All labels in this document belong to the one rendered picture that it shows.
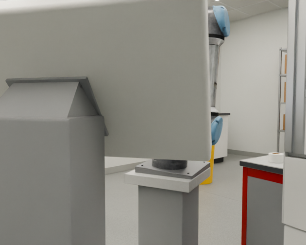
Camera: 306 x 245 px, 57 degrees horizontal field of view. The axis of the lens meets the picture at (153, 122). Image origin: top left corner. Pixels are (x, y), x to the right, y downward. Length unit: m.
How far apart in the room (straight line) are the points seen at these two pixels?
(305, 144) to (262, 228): 0.98
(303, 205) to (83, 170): 0.41
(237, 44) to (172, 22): 5.95
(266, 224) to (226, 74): 5.09
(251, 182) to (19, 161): 1.23
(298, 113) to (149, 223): 0.81
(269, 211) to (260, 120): 4.54
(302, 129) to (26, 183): 0.49
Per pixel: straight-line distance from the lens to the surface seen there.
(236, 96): 6.20
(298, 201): 0.63
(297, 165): 0.61
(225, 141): 5.35
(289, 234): 0.66
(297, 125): 0.60
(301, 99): 0.60
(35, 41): 0.46
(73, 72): 0.47
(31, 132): 0.43
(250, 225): 1.58
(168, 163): 1.15
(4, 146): 0.47
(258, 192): 1.50
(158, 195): 1.17
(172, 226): 1.18
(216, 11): 1.15
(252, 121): 6.02
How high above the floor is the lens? 1.04
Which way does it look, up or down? 3 degrees down
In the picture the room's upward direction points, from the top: straight up
